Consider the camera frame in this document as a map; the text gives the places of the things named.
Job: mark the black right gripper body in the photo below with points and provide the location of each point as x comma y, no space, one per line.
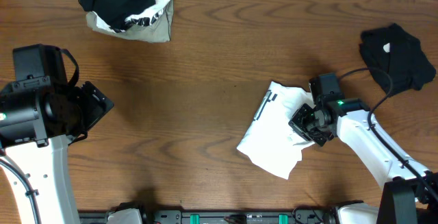
306,122

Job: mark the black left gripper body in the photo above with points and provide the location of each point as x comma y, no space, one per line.
96,101

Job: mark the white printed t-shirt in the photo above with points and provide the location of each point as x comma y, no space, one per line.
269,142

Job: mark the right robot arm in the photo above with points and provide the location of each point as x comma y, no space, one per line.
409,189

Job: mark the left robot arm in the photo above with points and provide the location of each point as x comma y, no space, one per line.
38,123

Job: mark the black garment right side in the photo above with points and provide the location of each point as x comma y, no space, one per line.
397,59

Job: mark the white black-print garment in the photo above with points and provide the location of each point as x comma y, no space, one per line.
145,19

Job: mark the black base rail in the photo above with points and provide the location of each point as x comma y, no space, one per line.
296,216

